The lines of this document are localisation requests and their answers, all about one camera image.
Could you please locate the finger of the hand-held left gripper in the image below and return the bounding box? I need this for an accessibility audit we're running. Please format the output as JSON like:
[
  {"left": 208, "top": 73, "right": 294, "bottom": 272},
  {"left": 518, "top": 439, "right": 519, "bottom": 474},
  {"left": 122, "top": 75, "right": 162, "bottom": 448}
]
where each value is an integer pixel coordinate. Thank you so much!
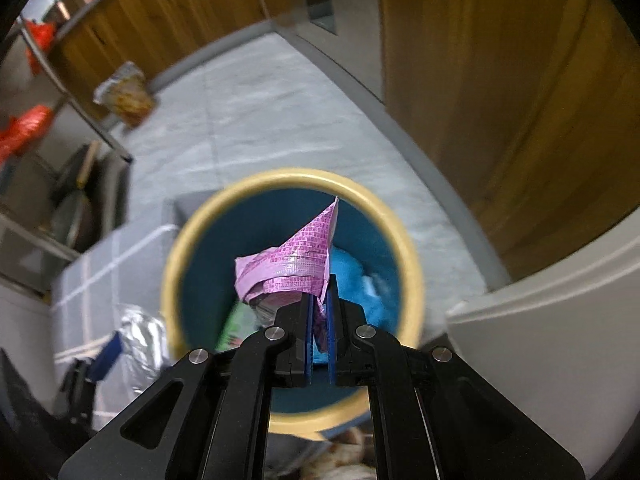
[{"left": 57, "top": 330, "right": 124, "bottom": 427}]

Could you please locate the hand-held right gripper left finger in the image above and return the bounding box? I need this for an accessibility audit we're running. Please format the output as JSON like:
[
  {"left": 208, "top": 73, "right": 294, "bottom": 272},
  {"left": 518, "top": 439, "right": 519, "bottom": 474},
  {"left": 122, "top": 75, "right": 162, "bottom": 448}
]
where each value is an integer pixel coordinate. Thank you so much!
[{"left": 59, "top": 292, "right": 316, "bottom": 480}]

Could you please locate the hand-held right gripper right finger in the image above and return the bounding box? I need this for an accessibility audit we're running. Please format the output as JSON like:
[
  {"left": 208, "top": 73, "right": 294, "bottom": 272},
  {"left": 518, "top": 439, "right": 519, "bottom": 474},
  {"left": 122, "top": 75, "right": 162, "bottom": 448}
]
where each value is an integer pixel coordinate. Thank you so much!
[{"left": 325, "top": 285, "right": 585, "bottom": 480}]

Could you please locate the clear plastic bag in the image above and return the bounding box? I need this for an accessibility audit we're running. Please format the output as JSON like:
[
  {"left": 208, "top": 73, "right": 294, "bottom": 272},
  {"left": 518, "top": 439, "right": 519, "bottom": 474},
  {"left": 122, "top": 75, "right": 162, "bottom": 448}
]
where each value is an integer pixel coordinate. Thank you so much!
[{"left": 116, "top": 304, "right": 173, "bottom": 401}]

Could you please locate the green printed packet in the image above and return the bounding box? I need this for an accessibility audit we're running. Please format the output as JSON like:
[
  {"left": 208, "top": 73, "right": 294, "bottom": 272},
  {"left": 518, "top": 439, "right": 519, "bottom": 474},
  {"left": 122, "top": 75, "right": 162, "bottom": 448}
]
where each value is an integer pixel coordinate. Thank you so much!
[{"left": 216, "top": 299, "right": 262, "bottom": 354}]

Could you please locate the blue plastic bag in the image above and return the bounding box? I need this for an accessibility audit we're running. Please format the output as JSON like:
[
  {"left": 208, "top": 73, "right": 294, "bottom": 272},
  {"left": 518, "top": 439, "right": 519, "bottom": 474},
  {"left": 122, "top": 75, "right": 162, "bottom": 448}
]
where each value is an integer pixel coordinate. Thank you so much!
[{"left": 330, "top": 246, "right": 401, "bottom": 333}]

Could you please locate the purple printed wrapper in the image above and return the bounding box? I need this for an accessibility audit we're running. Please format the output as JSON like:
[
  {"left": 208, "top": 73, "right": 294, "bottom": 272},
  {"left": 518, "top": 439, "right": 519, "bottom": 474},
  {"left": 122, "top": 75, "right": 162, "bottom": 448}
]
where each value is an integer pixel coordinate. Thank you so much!
[{"left": 235, "top": 196, "right": 342, "bottom": 356}]

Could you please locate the blue bin with yellow rim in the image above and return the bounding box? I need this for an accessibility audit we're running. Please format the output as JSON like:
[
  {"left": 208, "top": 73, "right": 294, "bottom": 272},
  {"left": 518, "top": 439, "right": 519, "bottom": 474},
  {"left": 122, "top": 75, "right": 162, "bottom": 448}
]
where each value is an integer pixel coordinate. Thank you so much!
[{"left": 161, "top": 167, "right": 426, "bottom": 433}]

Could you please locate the grey checked mat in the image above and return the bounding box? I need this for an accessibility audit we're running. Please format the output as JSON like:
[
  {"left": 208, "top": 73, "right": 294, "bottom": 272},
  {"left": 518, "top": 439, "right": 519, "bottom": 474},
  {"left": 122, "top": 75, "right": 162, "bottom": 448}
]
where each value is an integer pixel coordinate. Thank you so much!
[{"left": 50, "top": 190, "right": 216, "bottom": 431}]

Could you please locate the large orange plastic bag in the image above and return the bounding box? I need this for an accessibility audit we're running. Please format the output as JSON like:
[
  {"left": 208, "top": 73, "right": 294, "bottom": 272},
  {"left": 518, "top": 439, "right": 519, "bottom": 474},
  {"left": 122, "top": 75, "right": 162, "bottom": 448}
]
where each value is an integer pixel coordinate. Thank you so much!
[{"left": 0, "top": 105, "right": 55, "bottom": 162}]

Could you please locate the flower-patterned waste bin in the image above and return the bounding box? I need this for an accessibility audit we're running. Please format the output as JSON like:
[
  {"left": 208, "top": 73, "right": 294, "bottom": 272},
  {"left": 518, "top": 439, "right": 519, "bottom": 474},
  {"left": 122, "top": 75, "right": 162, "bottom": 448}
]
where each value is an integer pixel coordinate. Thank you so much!
[{"left": 93, "top": 61, "right": 159, "bottom": 129}]

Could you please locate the metal shelf rack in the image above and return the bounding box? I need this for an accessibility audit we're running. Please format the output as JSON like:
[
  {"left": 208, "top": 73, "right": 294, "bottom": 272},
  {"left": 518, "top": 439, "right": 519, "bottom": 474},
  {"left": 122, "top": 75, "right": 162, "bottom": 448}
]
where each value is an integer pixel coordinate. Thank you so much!
[{"left": 0, "top": 15, "right": 136, "bottom": 301}]

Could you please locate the wide wooden cabinet door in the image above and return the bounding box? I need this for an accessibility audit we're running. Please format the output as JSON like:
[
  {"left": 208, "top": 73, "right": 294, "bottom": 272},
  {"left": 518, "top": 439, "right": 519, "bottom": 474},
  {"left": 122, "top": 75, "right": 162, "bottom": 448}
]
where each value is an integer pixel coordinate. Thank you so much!
[{"left": 375, "top": 0, "right": 640, "bottom": 281}]

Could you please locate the small orange plastic bag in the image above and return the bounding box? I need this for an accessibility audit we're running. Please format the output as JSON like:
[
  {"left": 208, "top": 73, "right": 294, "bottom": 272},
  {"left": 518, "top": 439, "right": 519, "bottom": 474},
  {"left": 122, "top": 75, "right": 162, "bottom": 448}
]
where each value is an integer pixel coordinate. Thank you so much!
[{"left": 25, "top": 20, "right": 59, "bottom": 74}]

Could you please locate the stainless steel oven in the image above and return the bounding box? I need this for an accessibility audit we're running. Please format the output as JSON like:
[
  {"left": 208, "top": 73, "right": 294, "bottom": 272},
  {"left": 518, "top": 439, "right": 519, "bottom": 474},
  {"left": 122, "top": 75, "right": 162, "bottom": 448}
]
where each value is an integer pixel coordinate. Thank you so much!
[{"left": 267, "top": 0, "right": 387, "bottom": 107}]

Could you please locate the wooden cabinet row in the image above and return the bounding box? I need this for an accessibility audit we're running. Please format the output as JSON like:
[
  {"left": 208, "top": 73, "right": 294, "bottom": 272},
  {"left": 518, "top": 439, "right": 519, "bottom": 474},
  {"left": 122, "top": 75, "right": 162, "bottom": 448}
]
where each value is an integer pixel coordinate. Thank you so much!
[{"left": 47, "top": 0, "right": 301, "bottom": 95}]

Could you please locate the grey countertop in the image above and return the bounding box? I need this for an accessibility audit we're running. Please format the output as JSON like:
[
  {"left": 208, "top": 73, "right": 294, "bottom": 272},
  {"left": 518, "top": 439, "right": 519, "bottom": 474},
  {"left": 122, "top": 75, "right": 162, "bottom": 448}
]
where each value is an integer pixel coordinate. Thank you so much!
[{"left": 54, "top": 0, "right": 177, "bottom": 42}]

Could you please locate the wooden handle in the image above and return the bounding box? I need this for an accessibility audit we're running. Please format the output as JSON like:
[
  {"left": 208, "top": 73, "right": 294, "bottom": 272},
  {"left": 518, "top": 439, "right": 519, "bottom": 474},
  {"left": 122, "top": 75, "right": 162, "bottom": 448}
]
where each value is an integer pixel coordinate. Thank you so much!
[{"left": 77, "top": 141, "right": 102, "bottom": 187}]

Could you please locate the white door frame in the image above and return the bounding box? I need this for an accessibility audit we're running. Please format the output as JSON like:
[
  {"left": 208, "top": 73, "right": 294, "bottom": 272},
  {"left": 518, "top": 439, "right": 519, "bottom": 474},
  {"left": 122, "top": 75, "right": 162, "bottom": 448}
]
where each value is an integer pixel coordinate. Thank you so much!
[{"left": 444, "top": 230, "right": 640, "bottom": 480}]

